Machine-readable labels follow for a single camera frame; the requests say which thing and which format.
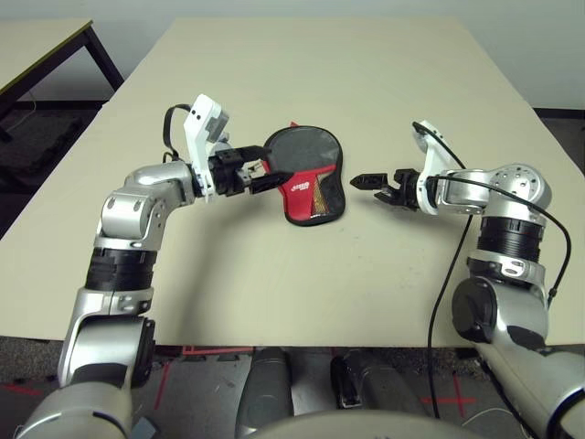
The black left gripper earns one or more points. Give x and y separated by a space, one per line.
228 174

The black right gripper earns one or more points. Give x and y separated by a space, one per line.
407 189

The black rubber ping-pong paddle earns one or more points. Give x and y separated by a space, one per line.
304 148

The red black paddle case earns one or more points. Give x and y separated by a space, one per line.
315 201

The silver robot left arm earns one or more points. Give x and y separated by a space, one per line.
128 215

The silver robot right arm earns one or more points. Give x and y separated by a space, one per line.
507 210

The grey robot right leg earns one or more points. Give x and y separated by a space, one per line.
375 379

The grey robot leg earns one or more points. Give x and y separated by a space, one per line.
375 379
265 393

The grey robot left leg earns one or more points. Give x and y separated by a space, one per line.
265 393

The black foam floor mat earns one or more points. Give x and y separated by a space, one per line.
36 146

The grey robot torso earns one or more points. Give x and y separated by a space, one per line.
365 427

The small grey blue block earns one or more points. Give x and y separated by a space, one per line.
145 427

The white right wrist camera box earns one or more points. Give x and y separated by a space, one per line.
432 155

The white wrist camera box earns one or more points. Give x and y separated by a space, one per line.
432 155
201 128

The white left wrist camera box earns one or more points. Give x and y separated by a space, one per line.
201 128

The beige side table black frame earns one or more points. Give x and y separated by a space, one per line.
41 41

